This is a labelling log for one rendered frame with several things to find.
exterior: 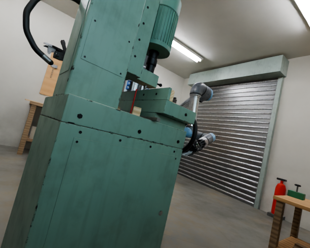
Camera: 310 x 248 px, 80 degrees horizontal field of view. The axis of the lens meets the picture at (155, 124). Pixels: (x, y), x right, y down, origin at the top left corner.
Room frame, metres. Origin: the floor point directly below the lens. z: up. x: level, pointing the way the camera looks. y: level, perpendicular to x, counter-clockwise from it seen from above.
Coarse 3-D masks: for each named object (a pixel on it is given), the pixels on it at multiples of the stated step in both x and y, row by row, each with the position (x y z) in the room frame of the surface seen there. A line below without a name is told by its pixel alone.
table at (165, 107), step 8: (120, 104) 1.07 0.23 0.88; (128, 104) 1.00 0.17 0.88; (136, 104) 0.94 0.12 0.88; (144, 104) 0.88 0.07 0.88; (152, 104) 0.83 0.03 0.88; (160, 104) 0.79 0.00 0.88; (168, 104) 0.77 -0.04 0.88; (176, 104) 0.80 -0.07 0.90; (152, 112) 0.83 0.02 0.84; (160, 112) 0.78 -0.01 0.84; (168, 112) 0.78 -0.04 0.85; (176, 112) 0.81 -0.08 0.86; (184, 112) 0.84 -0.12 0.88; (192, 112) 0.88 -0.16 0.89; (176, 120) 0.89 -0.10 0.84; (184, 120) 0.85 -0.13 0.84; (192, 120) 0.88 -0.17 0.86
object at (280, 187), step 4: (280, 180) 2.87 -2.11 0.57; (284, 180) 2.83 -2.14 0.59; (280, 184) 2.85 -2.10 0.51; (276, 188) 2.88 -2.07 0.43; (280, 188) 2.83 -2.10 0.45; (284, 188) 2.82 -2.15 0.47; (276, 192) 2.87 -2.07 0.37; (280, 192) 2.82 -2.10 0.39; (284, 192) 2.81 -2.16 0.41; (276, 200) 2.85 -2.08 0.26; (272, 204) 2.91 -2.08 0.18; (272, 208) 2.89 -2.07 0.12; (268, 212) 2.89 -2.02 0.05; (272, 212) 2.87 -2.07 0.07; (272, 216) 2.84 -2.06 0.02
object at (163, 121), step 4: (128, 112) 0.98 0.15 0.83; (144, 112) 0.87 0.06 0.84; (148, 112) 0.85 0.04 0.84; (148, 116) 0.84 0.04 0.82; (152, 116) 0.82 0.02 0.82; (156, 116) 0.81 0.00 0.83; (160, 116) 0.82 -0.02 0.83; (164, 116) 0.84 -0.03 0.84; (160, 120) 0.83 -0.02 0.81; (164, 120) 0.84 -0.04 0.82; (168, 120) 0.86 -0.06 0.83; (172, 120) 0.87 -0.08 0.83; (168, 124) 0.86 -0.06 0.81; (172, 124) 0.88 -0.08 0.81; (176, 124) 0.89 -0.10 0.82; (180, 124) 0.91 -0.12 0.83; (184, 124) 0.93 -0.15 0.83; (180, 128) 0.92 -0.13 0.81; (184, 128) 0.93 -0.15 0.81
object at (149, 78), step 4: (144, 68) 0.93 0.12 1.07; (144, 72) 0.93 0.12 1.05; (148, 72) 0.94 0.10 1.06; (144, 76) 0.93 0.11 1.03; (148, 76) 0.95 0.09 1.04; (152, 76) 0.96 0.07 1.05; (156, 76) 0.98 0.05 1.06; (132, 80) 0.95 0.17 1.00; (136, 80) 0.94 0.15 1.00; (140, 80) 0.92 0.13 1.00; (144, 80) 0.94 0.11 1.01; (148, 80) 0.95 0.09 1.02; (152, 80) 0.97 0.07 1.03; (156, 80) 0.98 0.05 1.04; (140, 84) 0.99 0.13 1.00; (144, 84) 0.97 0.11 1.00; (148, 84) 0.96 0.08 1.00; (152, 84) 0.97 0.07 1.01; (156, 84) 0.99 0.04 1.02; (148, 88) 1.03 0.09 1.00; (152, 88) 1.01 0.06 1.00
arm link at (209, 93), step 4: (208, 88) 1.52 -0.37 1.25; (204, 92) 1.49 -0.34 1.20; (208, 92) 1.52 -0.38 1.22; (212, 92) 1.56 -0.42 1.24; (204, 96) 1.54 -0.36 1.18; (208, 96) 1.55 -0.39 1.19; (212, 96) 1.58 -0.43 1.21; (188, 100) 1.64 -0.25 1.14; (200, 100) 1.58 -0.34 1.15; (204, 100) 1.64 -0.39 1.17; (208, 100) 1.61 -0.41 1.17; (180, 104) 1.71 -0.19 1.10; (184, 104) 1.67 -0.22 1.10; (188, 104) 1.65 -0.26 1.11
